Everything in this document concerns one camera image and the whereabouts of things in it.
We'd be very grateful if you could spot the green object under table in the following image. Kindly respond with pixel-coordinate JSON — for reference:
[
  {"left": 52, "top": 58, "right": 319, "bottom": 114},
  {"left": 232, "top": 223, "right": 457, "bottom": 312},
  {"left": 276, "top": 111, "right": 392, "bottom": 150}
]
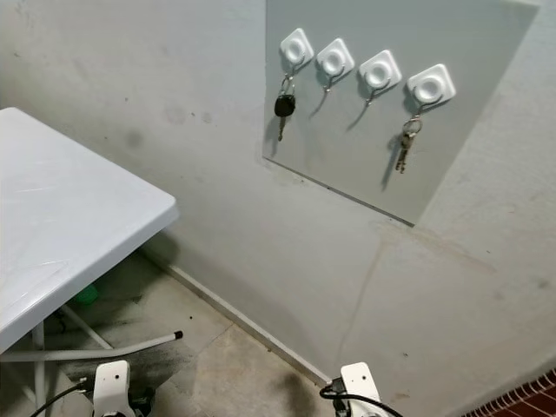
[{"left": 74, "top": 282, "right": 102, "bottom": 307}]

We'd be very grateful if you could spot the white plastic folding table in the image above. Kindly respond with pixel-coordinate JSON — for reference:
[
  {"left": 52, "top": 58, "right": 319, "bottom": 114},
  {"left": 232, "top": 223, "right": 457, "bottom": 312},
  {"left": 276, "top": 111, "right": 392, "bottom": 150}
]
[{"left": 0, "top": 107, "right": 179, "bottom": 353}]

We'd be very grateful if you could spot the metal key bunch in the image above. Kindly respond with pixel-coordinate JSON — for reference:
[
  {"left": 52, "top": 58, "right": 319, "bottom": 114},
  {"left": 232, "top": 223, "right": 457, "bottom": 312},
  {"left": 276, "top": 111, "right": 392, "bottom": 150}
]
[{"left": 395, "top": 116, "right": 424, "bottom": 175}]

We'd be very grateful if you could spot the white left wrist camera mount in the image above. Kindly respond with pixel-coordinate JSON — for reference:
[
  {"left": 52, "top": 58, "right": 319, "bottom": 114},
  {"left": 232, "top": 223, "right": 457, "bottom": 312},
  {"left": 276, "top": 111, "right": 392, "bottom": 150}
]
[{"left": 94, "top": 361, "right": 133, "bottom": 417}]

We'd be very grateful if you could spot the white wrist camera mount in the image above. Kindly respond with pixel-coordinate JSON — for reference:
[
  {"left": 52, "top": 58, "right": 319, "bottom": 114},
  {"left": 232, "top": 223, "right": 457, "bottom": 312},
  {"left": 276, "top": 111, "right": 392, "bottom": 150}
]
[
  {"left": 94, "top": 361, "right": 133, "bottom": 417},
  {"left": 339, "top": 362, "right": 383, "bottom": 417}
]

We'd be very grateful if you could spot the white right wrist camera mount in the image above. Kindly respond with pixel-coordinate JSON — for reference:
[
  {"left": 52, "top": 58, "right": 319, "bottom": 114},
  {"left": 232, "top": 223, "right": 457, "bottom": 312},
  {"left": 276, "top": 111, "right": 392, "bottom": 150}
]
[{"left": 339, "top": 362, "right": 383, "bottom": 417}]

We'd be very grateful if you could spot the grey wall board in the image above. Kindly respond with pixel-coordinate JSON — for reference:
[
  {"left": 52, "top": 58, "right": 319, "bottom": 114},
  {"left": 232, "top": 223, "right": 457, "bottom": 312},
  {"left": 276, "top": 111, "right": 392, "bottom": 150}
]
[{"left": 262, "top": 0, "right": 541, "bottom": 227}]

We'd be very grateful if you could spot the black car key on ring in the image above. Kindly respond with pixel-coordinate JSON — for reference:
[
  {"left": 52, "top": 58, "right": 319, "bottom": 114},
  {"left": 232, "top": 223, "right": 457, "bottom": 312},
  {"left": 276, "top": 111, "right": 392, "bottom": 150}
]
[{"left": 274, "top": 74, "right": 298, "bottom": 142}]

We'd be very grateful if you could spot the white square wall hook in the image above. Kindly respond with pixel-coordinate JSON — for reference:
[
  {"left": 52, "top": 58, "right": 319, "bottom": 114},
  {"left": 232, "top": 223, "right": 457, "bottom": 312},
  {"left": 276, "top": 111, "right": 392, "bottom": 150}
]
[
  {"left": 359, "top": 50, "right": 402, "bottom": 106},
  {"left": 407, "top": 63, "right": 457, "bottom": 116},
  {"left": 280, "top": 28, "right": 314, "bottom": 74},
  {"left": 315, "top": 38, "right": 355, "bottom": 92}
]

